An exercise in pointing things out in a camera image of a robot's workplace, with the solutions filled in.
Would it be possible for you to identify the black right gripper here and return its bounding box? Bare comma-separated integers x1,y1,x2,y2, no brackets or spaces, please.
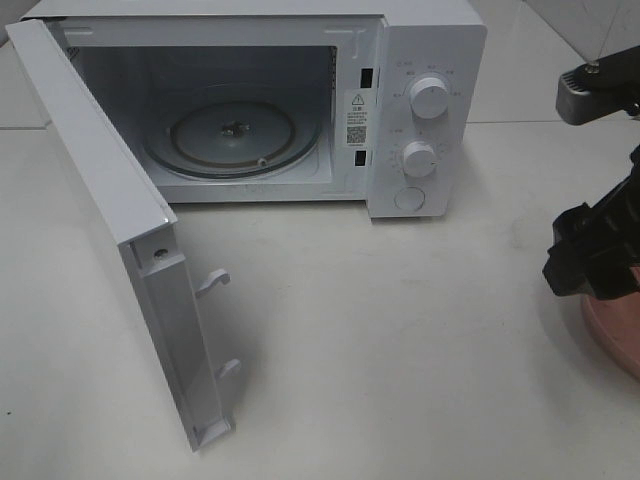
542,147,639,300

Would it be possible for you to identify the pink round plate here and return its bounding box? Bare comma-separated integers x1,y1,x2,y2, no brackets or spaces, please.
581,263,639,380

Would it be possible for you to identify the round white door button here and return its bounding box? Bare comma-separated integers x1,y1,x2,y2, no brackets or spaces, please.
394,187,425,212

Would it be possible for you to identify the white microwave knob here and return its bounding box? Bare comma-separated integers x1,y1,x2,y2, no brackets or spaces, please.
401,141,439,178
407,73,449,120

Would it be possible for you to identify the white microwave door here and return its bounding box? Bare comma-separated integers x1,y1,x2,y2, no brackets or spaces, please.
6,20,240,451

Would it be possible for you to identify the white microwave oven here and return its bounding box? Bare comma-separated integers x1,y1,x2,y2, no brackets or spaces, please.
15,1,487,218

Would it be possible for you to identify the white warning label sticker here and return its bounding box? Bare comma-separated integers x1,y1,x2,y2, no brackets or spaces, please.
343,89,372,147

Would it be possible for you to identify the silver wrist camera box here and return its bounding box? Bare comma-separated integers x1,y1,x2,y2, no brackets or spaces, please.
556,46,639,126

